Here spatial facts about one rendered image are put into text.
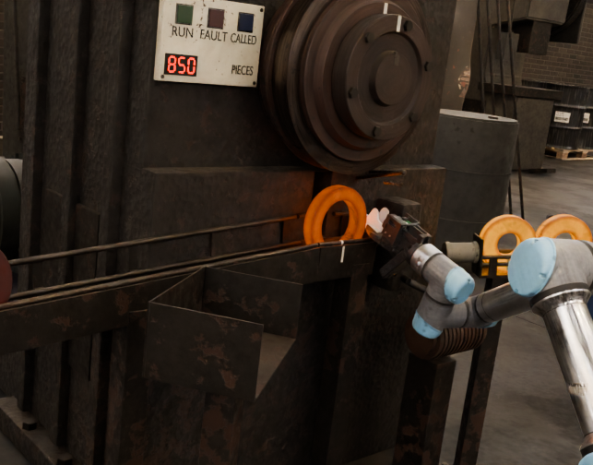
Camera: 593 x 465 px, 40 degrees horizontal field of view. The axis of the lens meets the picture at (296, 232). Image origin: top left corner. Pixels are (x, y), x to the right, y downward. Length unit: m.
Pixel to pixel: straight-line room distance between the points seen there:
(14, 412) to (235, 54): 1.22
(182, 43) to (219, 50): 0.10
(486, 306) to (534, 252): 0.37
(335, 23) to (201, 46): 0.29
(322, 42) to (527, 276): 0.66
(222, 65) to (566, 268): 0.84
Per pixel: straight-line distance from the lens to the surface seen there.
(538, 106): 9.98
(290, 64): 1.78
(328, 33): 1.81
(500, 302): 1.94
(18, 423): 2.42
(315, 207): 1.93
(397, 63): 1.88
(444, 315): 1.95
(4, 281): 1.57
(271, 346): 1.57
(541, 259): 1.62
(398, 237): 1.99
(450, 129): 4.62
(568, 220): 2.32
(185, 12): 1.77
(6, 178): 2.83
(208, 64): 1.82
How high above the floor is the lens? 1.17
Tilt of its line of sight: 13 degrees down
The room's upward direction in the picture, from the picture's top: 7 degrees clockwise
